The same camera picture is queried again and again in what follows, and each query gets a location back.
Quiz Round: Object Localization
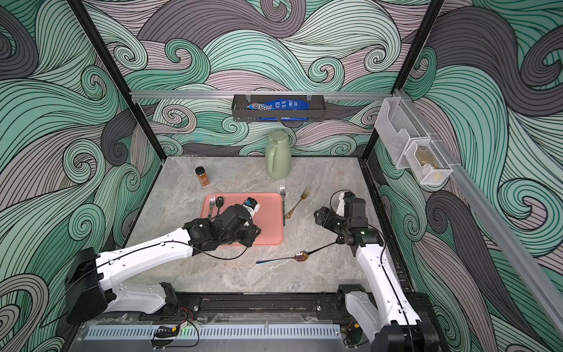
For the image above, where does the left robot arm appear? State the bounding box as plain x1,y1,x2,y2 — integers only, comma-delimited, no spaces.
65,198,261,325

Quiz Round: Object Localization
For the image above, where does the black front base frame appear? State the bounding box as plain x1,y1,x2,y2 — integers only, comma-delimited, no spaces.
78,292,379,321

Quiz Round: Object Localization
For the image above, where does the green plastic pitcher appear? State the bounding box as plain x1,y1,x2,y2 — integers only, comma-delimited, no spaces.
265,130,292,180

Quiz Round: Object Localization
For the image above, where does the small black spoon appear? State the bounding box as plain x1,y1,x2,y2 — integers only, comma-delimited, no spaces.
307,238,345,256

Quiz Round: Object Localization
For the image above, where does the small clear wall bin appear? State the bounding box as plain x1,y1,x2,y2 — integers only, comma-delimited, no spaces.
404,139,452,186

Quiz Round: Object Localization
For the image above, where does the gold fork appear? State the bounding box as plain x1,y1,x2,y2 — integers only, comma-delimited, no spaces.
284,187,311,219

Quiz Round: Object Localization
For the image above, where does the black wall basket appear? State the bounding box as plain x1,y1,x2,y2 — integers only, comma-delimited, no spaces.
232,95,326,122

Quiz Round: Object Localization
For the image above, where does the pink plastic tray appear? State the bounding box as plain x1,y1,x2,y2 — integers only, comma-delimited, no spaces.
215,192,284,246

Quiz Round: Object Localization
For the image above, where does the aluminium wall rail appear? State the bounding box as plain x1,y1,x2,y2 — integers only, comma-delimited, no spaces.
130,89,392,101

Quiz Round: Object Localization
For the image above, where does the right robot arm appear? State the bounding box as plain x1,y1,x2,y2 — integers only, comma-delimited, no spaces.
314,190,440,351

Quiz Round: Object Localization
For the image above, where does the green handled fork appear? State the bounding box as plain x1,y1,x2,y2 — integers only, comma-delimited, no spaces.
208,194,216,219

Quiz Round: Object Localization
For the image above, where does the orange spice jar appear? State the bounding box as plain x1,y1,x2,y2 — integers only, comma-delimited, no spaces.
195,167,210,186

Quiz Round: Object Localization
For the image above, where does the silver fork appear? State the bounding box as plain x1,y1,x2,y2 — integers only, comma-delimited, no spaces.
279,184,286,226

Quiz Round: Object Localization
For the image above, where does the right side aluminium rail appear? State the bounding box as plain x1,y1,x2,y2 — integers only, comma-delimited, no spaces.
394,89,562,334

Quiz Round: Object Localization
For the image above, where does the blue snack packet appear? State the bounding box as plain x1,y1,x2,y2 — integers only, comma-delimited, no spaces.
246,99,309,111

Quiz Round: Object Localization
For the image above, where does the white perforated cable duct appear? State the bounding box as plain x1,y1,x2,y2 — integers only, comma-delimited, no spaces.
84,324,342,341

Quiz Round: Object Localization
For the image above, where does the iridescent gold spoon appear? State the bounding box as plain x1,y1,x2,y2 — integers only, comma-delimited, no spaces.
255,251,309,265

